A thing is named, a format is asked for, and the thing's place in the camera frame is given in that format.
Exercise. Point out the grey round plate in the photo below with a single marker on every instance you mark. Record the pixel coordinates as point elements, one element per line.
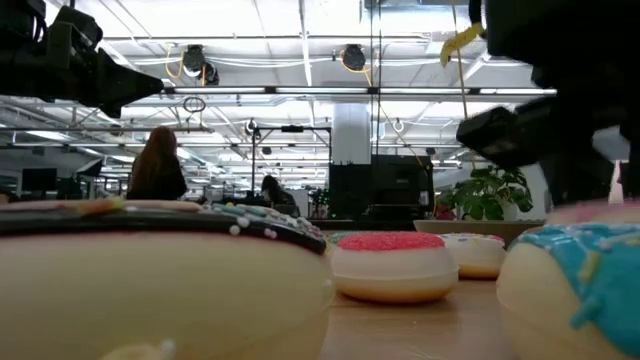
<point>475,226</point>

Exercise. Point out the large chocolate sprinkled donut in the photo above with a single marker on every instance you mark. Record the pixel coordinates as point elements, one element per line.
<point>150,280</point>

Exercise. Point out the white building column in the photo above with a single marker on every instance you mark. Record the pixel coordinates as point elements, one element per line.
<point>350,135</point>

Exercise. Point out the small white donut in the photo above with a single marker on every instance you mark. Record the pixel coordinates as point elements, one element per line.
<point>480,257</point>

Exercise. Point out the person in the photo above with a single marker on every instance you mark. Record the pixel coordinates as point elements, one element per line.
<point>272,190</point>
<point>157,170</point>

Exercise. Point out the dark computer monitor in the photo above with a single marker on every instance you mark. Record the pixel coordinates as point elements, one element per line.
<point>39,179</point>

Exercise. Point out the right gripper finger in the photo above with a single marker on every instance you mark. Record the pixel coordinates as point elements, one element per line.
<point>500,135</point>

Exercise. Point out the linear ceiling light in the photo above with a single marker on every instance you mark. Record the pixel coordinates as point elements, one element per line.
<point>320,90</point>

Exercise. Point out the background black rig frame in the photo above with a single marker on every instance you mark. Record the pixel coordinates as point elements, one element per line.
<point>292,128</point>

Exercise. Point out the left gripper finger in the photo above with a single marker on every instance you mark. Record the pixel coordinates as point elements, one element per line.
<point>125,85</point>

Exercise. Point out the large blue sprinkled donut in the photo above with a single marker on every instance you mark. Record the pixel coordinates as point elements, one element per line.
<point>550,300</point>

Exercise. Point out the green potted plant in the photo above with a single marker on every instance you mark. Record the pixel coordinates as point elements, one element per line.
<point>480,195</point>

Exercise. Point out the small red donut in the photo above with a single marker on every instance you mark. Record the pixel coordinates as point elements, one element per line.
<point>395,270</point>

